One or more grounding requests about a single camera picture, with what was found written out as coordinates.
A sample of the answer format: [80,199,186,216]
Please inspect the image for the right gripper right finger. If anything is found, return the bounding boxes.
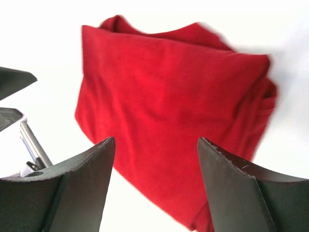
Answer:
[197,138,309,232]

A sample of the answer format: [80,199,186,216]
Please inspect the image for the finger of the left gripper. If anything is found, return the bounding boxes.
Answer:
[0,108,24,132]
[0,67,37,100]

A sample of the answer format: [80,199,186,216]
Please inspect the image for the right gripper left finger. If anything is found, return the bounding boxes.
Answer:
[0,137,116,232]

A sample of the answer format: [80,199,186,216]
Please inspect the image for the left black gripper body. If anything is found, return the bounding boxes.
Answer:
[20,117,53,176]

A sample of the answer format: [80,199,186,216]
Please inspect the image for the red t shirt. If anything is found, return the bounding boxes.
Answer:
[75,15,277,232]

